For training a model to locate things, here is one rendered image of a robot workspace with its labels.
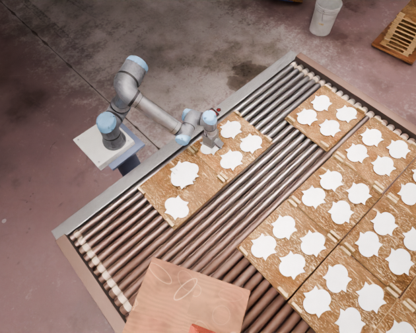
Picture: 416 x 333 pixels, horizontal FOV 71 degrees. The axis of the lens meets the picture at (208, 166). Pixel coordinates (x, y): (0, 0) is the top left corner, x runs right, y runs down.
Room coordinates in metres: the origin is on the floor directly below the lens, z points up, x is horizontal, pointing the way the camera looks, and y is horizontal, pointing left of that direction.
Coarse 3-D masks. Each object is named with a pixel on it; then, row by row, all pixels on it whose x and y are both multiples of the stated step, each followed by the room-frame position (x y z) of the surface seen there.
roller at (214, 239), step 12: (312, 144) 0.94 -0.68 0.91; (300, 156) 0.86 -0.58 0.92; (288, 168) 0.78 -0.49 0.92; (276, 180) 0.70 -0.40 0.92; (264, 192) 0.63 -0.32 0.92; (252, 204) 0.57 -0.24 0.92; (240, 216) 0.50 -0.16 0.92; (228, 228) 0.44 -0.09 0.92; (216, 240) 0.37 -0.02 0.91; (204, 252) 0.32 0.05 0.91; (192, 264) 0.26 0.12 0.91
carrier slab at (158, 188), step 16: (176, 160) 0.89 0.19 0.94; (192, 160) 0.88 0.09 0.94; (160, 176) 0.78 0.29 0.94; (208, 176) 0.76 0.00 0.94; (160, 192) 0.68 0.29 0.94; (176, 192) 0.67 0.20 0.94; (192, 192) 0.66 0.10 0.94; (208, 192) 0.65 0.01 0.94; (160, 208) 0.58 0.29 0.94; (192, 208) 0.56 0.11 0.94; (176, 224) 0.48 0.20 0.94
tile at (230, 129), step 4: (228, 124) 1.12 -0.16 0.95; (232, 124) 1.12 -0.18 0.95; (236, 124) 1.11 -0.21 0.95; (224, 128) 1.09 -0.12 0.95; (228, 128) 1.09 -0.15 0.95; (232, 128) 1.08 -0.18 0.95; (236, 128) 1.08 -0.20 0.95; (224, 132) 1.06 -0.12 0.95; (228, 132) 1.06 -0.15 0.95; (232, 132) 1.05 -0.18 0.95; (236, 132) 1.05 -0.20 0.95; (240, 132) 1.05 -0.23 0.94; (224, 136) 1.03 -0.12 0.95; (228, 136) 1.03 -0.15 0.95; (232, 136) 1.02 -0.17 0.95
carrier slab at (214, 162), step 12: (228, 120) 1.16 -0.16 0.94; (240, 120) 1.15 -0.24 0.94; (252, 132) 1.05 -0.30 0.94; (192, 144) 0.99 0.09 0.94; (228, 144) 0.97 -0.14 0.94; (264, 144) 0.95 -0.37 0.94; (204, 156) 0.90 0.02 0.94; (216, 156) 0.89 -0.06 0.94; (252, 156) 0.87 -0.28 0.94; (216, 168) 0.81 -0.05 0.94; (240, 168) 0.79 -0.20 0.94; (228, 180) 0.72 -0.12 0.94
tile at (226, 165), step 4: (228, 152) 0.91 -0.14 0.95; (232, 152) 0.91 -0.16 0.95; (236, 152) 0.90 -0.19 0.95; (224, 156) 0.88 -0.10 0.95; (228, 156) 0.88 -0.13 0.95; (232, 156) 0.88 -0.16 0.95; (236, 156) 0.88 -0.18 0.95; (240, 156) 0.87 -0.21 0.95; (224, 160) 0.86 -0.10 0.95; (228, 160) 0.85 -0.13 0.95; (232, 160) 0.85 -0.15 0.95; (236, 160) 0.85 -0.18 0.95; (240, 160) 0.85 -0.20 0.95; (224, 164) 0.83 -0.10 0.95; (228, 164) 0.83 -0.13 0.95; (232, 164) 0.82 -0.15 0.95; (236, 164) 0.82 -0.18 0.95; (240, 164) 0.82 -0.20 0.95; (228, 168) 0.80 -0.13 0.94; (232, 168) 0.79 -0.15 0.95
